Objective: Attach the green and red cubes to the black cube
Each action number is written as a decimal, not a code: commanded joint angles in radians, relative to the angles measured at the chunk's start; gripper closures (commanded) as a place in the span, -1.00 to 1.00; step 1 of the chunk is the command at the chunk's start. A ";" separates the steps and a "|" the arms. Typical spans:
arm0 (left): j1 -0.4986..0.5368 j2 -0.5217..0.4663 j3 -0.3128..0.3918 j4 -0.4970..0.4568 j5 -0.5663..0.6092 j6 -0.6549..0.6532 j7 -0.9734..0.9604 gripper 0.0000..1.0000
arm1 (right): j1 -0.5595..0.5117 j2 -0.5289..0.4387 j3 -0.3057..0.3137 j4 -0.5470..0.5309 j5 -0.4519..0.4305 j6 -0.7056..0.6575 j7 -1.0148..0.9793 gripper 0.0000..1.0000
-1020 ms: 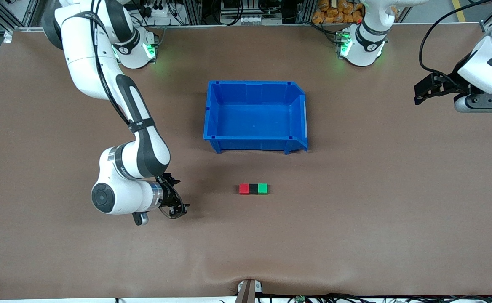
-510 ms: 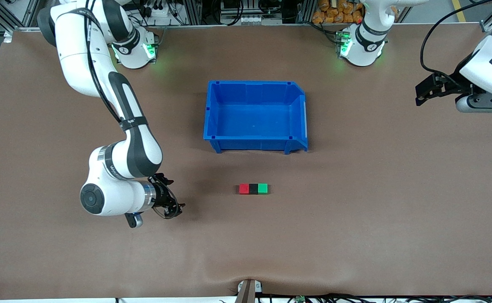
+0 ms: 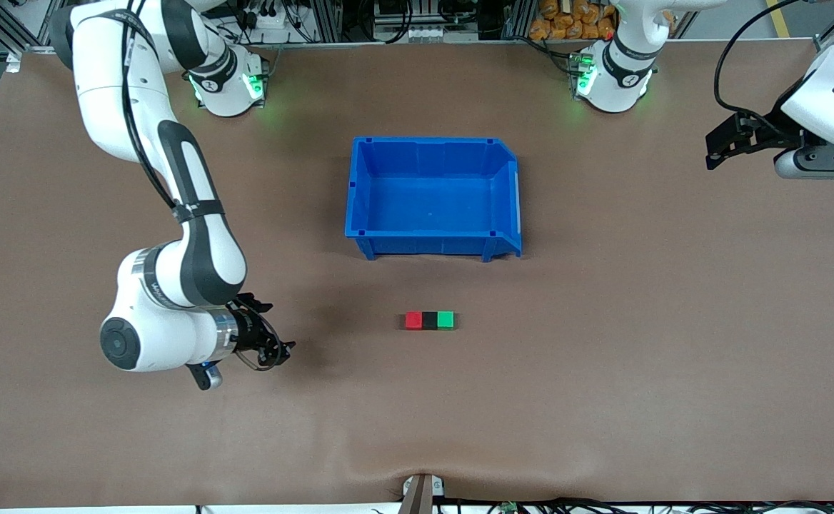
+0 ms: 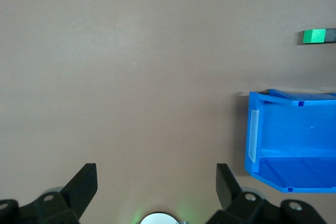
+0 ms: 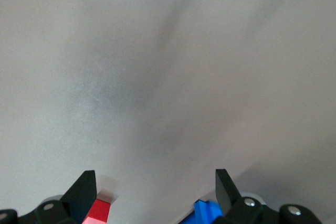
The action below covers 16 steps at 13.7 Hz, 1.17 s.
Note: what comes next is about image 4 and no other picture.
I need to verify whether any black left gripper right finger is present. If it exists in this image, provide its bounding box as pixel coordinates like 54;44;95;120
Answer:
204;163;328;224

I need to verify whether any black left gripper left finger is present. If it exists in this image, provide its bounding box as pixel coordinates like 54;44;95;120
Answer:
0;163;98;224

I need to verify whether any small green cube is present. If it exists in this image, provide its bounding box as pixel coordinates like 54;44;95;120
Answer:
302;28;327;44

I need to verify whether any small black cube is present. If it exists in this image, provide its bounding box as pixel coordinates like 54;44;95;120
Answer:
324;28;336;44

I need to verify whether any blue plastic storage bin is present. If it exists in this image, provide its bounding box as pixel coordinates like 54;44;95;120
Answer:
244;89;336;194

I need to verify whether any large table cover mat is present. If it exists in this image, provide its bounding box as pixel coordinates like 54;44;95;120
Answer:
0;0;336;224

